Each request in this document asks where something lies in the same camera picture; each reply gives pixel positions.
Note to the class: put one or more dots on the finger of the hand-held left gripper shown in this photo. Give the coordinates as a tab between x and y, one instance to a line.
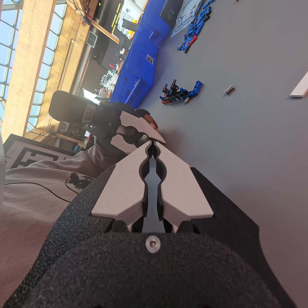
142	125
122	144

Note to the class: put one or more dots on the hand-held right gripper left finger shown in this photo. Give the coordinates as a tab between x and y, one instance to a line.
118	190

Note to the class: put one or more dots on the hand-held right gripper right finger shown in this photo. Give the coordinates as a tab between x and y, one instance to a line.
187	192

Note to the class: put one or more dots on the large blue storage bin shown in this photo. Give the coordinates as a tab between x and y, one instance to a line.
139	79
151	24

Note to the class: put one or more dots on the black beam assembly blue pins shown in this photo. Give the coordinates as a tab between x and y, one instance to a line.
178	92

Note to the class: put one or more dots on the small grey pin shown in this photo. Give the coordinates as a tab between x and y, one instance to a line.
229	89

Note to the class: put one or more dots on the short white tile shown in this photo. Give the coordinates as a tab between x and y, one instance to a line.
300	89

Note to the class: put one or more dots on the person's left hand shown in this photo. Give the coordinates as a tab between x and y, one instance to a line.
151	122

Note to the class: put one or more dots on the black white marker board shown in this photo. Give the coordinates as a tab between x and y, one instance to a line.
21	154

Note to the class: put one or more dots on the person's beige hoodie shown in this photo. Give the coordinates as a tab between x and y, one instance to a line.
24	228

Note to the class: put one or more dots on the pile of blue pins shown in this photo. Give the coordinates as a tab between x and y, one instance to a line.
195	26

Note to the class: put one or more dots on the sticker sheet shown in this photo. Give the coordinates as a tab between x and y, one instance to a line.
185	16

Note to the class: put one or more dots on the black square device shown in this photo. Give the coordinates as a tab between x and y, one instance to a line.
172	10

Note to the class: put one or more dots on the large glass window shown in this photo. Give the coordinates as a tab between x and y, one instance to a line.
7	36

